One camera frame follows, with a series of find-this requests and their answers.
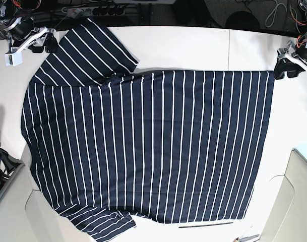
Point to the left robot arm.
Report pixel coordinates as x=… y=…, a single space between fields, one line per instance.
x=303 y=8

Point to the black ruler strip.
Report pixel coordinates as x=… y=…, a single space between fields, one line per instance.
x=206 y=225

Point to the black round stool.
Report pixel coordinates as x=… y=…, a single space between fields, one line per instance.
x=242 y=20

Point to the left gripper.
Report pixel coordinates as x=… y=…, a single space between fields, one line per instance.
x=292 y=59

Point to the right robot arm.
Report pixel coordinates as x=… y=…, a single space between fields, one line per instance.
x=9 y=11

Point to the beige chair right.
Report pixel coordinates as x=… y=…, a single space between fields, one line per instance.
x=280 y=209

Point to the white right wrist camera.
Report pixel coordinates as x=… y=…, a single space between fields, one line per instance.
x=13 y=59

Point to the grey bin with blue tools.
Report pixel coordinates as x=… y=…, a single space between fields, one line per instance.
x=9 y=167

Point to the beige chair left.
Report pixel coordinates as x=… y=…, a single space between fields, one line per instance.
x=25 y=215

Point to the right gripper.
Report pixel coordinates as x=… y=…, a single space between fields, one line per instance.
x=23 y=35

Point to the scissors at table edge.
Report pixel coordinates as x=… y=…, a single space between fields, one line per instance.
x=248 y=238

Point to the beige chair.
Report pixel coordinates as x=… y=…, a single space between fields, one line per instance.
x=25 y=215
x=280 y=209

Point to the navy white striped T-shirt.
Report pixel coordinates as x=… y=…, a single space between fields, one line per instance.
x=172 y=146

